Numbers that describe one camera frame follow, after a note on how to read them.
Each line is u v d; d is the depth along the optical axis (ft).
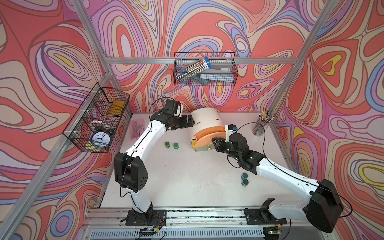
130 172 1.52
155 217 2.42
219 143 2.26
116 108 2.57
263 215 2.15
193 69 2.58
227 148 2.22
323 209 1.28
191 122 2.51
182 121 2.47
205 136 2.52
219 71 2.88
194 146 2.98
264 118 3.12
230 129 2.31
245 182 2.70
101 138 2.23
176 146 3.22
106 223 2.38
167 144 3.24
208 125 2.64
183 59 2.89
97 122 2.28
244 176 2.76
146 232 2.36
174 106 2.19
